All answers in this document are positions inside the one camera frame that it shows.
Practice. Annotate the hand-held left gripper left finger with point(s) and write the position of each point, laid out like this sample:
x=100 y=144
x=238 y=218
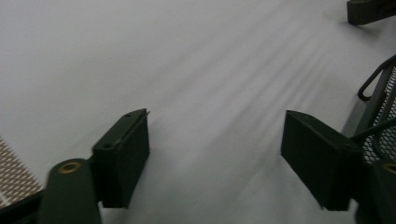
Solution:
x=123 y=161

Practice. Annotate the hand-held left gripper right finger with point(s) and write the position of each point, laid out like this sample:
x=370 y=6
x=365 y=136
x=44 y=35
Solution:
x=317 y=161

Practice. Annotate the black metal mesh basket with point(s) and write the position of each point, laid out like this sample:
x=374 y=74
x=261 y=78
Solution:
x=384 y=130

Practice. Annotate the white perforated mesh tray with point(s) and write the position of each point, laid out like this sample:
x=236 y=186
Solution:
x=15 y=177

